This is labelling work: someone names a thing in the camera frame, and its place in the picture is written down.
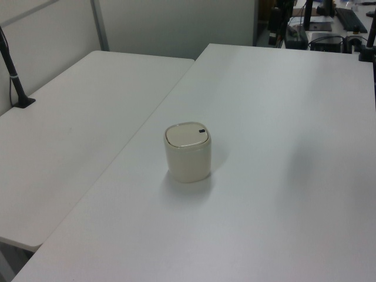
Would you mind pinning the black clamped camera pole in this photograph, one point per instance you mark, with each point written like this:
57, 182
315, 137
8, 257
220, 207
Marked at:
369, 48

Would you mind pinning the black keyboard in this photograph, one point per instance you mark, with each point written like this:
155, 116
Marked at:
351, 19

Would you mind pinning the grey partition frame post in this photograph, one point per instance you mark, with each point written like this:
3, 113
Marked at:
100, 26

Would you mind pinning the black monitor stand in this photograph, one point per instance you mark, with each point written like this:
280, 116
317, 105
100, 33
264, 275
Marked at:
309, 17

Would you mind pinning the black upright device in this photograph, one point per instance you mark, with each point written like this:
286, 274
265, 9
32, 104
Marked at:
275, 20

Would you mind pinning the cream square ceramic cup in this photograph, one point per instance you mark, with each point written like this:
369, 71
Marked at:
188, 160

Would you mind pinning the dark green box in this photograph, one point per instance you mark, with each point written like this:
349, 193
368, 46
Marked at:
295, 38

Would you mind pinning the black electronics box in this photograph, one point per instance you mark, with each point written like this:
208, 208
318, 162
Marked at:
326, 41

